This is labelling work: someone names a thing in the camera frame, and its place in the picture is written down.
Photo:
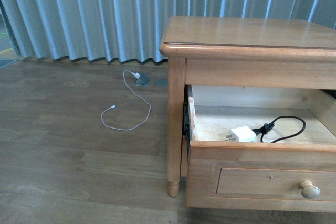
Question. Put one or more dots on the wooden drawer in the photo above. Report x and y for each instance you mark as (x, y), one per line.
(291, 164)

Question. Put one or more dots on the white plug in socket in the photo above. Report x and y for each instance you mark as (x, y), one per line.
(136, 75)

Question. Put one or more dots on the open metal floor socket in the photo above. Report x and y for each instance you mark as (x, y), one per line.
(144, 80)

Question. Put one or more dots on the light wooden nightstand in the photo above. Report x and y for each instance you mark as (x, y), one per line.
(240, 52)

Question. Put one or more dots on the white charger adapter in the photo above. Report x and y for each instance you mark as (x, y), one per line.
(241, 134)

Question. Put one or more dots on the pale blue curtain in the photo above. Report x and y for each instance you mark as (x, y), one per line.
(129, 29)

